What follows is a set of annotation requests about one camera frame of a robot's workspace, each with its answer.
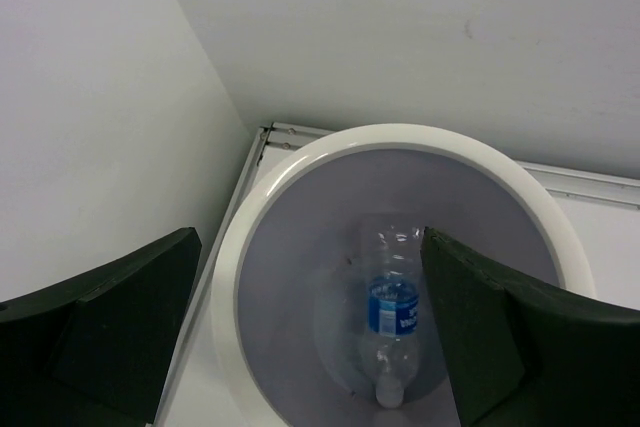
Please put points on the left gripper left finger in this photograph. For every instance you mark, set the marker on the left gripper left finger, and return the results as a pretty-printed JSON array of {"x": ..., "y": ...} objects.
[{"x": 95, "y": 349}]

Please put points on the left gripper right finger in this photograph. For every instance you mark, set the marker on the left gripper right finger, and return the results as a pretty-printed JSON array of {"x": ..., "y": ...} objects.
[{"x": 522, "y": 352}]

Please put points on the grey bin white rim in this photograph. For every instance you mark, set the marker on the grey bin white rim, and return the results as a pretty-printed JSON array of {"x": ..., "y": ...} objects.
[{"x": 319, "y": 306}]

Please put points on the large clear blue-label bottle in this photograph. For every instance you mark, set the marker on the large clear blue-label bottle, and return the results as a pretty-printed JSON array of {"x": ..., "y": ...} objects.
[{"x": 390, "y": 348}]

